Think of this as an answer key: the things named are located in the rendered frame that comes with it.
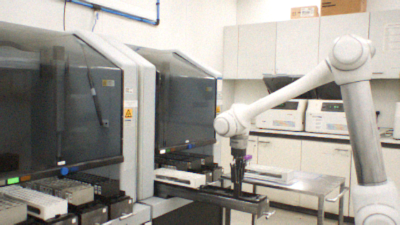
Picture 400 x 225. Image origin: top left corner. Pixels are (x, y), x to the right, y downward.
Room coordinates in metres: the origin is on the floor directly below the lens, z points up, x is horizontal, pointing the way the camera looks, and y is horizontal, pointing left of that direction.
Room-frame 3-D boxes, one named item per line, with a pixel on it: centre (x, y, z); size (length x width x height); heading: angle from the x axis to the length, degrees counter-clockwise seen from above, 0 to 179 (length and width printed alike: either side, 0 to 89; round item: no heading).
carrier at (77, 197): (1.47, 0.49, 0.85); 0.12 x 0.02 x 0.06; 148
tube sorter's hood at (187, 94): (2.26, 0.26, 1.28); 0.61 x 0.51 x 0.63; 147
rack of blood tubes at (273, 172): (2.00, -0.39, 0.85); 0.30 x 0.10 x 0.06; 55
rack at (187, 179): (1.89, 0.11, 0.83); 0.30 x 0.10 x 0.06; 57
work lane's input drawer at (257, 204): (1.79, -0.04, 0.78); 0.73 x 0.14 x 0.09; 57
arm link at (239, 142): (1.67, -0.19, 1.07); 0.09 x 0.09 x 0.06
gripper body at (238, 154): (1.67, -0.19, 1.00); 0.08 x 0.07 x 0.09; 147
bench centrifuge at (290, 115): (4.23, -1.05, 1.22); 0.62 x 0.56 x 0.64; 145
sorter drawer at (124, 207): (1.73, 0.61, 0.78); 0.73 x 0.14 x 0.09; 57
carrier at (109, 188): (1.60, 0.41, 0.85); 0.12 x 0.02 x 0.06; 147
